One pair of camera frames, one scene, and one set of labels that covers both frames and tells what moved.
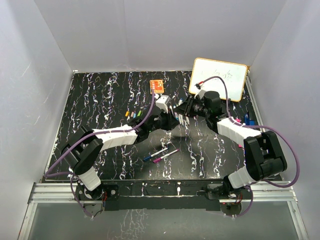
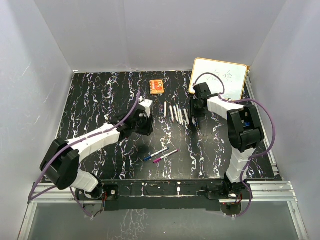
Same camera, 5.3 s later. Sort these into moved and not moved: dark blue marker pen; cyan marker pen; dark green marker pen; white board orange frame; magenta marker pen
Moved: cyan marker pen; dark green marker pen
Not moved: white board orange frame; dark blue marker pen; magenta marker pen
